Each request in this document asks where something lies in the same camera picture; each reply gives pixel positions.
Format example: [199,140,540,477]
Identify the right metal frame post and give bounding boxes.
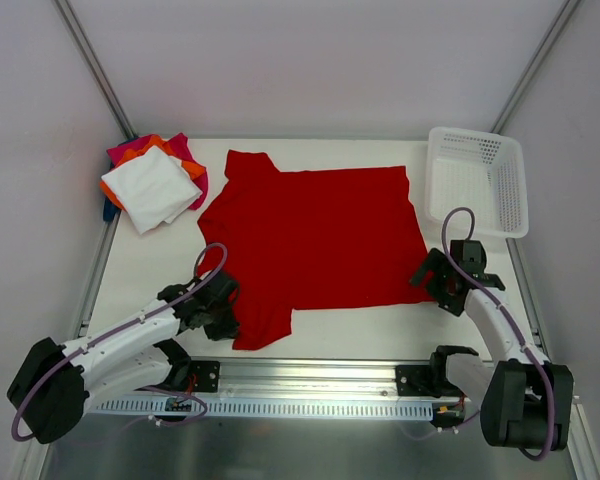
[490,0,583,135]

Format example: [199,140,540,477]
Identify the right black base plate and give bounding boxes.
[394,364,465,398]

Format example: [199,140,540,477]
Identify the red t shirt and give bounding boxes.
[198,150,432,351]

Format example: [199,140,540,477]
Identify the pink folded t shirt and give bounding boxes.
[107,133,209,211]

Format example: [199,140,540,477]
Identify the left metal frame post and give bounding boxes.
[52,0,136,140]

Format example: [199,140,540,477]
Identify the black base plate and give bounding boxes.
[182,360,221,393]
[394,364,465,398]

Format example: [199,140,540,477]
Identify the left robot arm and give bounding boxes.
[7,271,240,444]

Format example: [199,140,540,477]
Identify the white folded t shirt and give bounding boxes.
[101,147,201,234]

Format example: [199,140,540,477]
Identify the white plastic basket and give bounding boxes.
[424,127,529,239]

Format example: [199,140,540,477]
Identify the orange folded t shirt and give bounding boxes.
[98,135,206,211]

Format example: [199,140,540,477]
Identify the metal frame post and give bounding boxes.
[52,0,136,140]
[490,0,583,135]

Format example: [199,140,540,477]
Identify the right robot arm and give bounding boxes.
[396,239,574,460]

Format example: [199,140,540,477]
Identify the white slotted cable duct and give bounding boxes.
[96,394,434,422]

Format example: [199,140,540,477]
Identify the blue folded t shirt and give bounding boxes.
[102,198,119,223]

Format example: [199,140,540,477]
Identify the aluminium mounting rail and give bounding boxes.
[79,352,581,404]

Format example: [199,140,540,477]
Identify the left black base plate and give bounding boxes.
[182,360,221,393]

